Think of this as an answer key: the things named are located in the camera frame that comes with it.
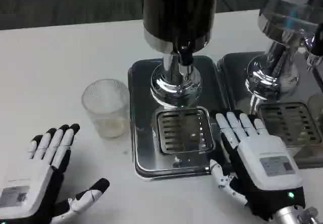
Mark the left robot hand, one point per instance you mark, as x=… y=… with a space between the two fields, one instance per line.
x=27 y=183

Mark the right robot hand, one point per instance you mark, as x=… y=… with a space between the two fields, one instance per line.
x=262 y=158

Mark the clear ribbed glass cup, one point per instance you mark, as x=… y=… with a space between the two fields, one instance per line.
x=318 y=105
x=106 y=113

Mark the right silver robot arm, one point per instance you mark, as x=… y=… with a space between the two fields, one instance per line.
x=287 y=216

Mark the steel slotted drip grid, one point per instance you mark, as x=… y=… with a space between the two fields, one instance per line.
x=176 y=133
x=290 y=123

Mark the clear chrome drink dispenser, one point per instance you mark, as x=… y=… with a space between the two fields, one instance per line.
x=285 y=19

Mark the dark drink dispenser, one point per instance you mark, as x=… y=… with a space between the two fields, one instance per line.
x=176 y=12

